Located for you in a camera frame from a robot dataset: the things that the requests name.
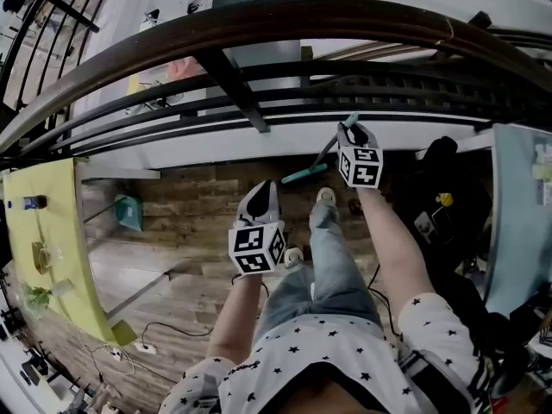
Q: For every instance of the person's right forearm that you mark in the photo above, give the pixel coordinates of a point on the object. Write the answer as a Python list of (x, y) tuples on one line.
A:
[(397, 252)]

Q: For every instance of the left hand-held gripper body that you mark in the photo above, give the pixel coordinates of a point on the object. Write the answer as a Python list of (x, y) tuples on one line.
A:
[(258, 248)]

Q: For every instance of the green plant bouquet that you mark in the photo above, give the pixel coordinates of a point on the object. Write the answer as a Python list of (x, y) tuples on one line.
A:
[(38, 296)]

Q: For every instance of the person's chest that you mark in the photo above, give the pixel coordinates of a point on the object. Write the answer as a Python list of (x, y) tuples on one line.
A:
[(340, 399)]

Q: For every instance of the wooden staircase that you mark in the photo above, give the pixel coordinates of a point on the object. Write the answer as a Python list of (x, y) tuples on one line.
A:
[(379, 50)]

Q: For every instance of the dark railing with wooden handrail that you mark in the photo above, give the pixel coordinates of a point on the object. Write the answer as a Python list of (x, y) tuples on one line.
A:
[(276, 20)]

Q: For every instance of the black mesh office chair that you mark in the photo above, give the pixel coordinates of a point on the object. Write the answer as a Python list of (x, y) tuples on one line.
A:
[(500, 330)]

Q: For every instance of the white vase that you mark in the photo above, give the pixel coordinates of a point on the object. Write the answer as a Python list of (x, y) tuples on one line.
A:
[(62, 287)]

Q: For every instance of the yellow charm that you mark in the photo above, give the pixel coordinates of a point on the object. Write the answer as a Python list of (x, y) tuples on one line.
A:
[(445, 199)]

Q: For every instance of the plastic bottle with dark drink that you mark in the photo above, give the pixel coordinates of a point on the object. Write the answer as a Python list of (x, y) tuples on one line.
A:
[(33, 202)]

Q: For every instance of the white star print shirt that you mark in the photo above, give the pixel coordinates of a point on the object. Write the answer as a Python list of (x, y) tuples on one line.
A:
[(328, 339)]

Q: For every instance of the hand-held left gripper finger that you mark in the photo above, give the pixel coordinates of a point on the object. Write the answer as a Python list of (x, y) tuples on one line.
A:
[(250, 207), (273, 207)]

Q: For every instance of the table with light blue cloth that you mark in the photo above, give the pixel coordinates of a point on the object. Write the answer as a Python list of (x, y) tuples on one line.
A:
[(513, 214)]

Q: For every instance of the teal dustpan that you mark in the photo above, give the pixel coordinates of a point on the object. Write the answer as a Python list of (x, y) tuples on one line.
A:
[(129, 214)]

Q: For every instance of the black backpack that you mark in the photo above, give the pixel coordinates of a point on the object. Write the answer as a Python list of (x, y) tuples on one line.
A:
[(453, 179)]

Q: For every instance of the beige sneaker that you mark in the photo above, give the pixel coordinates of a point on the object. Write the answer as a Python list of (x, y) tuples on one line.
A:
[(292, 258), (325, 195)]

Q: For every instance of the pink bag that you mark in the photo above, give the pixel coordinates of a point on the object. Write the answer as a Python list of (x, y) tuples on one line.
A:
[(183, 69)]

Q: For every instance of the white power strip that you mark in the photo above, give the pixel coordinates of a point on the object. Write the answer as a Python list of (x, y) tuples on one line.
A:
[(146, 348)]

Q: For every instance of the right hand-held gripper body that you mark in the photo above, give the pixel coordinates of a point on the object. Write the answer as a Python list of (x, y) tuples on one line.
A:
[(362, 168)]

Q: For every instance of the yellow-green tablecloth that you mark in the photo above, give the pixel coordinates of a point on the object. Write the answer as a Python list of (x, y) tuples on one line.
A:
[(56, 214)]

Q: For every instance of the light blue jeans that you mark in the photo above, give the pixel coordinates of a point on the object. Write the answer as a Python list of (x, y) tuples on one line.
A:
[(328, 252)]

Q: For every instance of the person's left forearm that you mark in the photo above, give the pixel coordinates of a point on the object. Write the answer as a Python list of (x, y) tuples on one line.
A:
[(235, 321)]

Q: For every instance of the teal broom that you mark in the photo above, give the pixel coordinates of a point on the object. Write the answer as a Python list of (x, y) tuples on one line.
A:
[(304, 173)]

